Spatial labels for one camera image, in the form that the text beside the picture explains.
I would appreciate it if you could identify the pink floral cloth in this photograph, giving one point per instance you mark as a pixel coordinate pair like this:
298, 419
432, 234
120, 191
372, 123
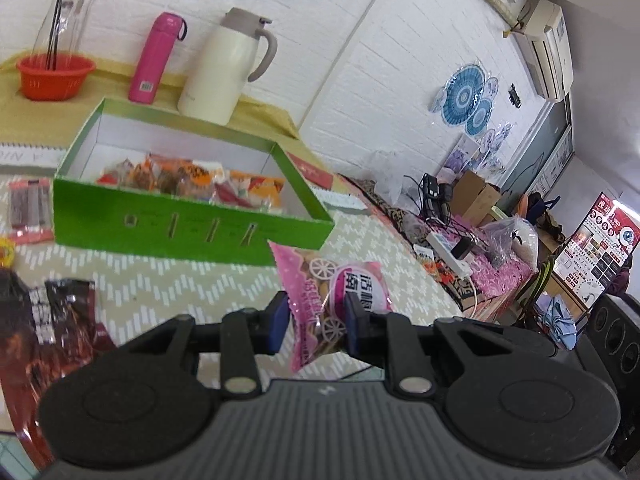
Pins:
495, 280

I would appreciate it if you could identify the yellow tablecloth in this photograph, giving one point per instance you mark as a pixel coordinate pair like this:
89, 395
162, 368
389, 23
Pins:
260, 115

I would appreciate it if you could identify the red poster stand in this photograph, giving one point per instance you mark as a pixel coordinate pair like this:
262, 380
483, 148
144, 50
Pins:
600, 255

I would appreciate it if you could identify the pink snack packet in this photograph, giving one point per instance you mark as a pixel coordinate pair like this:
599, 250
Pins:
320, 290

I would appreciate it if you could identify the red plastic basket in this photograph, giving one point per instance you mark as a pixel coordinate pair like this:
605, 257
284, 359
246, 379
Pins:
52, 77

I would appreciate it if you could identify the yellow orange snack packet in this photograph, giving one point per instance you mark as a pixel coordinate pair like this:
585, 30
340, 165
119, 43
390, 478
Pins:
255, 190

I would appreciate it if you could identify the dark red snack bag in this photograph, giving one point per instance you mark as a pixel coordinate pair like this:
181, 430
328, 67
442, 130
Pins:
30, 380

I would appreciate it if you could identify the green cardboard box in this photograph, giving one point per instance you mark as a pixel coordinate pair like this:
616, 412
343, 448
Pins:
150, 220

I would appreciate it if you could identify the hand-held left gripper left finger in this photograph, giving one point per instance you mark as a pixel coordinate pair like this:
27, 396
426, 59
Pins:
277, 322

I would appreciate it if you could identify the black speaker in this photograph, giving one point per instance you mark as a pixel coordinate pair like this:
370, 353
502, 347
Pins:
617, 350

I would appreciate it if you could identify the pink thermos bottle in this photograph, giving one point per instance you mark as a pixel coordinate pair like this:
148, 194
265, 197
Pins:
155, 60

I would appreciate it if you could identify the dark brown snack bar packet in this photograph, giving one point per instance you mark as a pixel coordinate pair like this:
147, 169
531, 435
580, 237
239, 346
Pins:
30, 210

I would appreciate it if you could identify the large blue paper fan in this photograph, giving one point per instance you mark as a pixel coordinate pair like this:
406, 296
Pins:
462, 95

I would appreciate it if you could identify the white air conditioner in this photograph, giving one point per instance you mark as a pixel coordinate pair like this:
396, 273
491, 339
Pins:
547, 45

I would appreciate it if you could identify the orange jelly cup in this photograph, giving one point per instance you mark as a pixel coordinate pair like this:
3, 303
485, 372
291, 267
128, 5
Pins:
6, 251

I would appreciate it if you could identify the black chopsticks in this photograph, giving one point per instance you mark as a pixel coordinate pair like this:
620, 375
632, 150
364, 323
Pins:
57, 20

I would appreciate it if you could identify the clear plastic bag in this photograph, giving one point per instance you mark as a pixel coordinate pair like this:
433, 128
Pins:
515, 240

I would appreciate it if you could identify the blue cloth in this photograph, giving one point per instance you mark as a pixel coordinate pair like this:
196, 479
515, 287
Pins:
560, 322

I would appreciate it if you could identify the red booklet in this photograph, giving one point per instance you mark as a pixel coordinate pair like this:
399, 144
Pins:
312, 170

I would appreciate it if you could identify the black snack packet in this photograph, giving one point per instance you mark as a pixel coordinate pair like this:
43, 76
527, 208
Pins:
62, 310

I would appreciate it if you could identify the glass carafe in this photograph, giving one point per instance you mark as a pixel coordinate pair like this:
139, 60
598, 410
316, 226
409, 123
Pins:
75, 25

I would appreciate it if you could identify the black power adapter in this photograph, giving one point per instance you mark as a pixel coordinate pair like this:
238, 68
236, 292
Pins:
464, 249

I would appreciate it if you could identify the brown cardboard box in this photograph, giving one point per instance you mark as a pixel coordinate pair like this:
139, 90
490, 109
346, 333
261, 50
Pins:
475, 197

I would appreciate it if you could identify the white power strip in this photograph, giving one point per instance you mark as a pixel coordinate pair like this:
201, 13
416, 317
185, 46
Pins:
447, 255

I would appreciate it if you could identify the beige zigzag table mat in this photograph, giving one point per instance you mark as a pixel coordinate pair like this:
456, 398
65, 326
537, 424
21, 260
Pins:
150, 290

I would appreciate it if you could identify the cream thermos jug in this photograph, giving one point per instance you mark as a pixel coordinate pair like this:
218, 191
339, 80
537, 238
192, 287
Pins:
215, 75

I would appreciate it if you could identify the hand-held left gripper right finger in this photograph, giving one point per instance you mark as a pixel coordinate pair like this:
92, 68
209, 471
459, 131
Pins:
352, 327

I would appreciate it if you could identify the wall photos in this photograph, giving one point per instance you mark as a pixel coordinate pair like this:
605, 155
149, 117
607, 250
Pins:
470, 155

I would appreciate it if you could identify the medium blue paper fan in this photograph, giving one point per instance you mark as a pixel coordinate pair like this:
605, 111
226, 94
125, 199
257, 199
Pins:
480, 116

